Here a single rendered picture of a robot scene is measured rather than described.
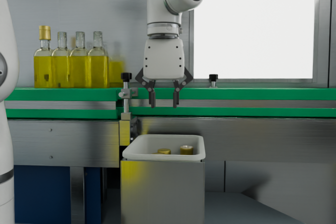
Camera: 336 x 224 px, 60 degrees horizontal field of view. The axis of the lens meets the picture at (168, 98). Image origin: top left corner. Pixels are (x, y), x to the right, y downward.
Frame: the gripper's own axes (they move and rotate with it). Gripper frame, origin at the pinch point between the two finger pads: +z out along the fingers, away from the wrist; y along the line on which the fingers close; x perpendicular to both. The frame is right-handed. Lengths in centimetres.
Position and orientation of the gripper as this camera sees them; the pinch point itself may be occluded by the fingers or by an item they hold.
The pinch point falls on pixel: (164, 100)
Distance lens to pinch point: 72.9
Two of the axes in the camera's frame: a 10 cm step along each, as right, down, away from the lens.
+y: -10.0, 0.0, 0.9
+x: -0.9, 0.6, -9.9
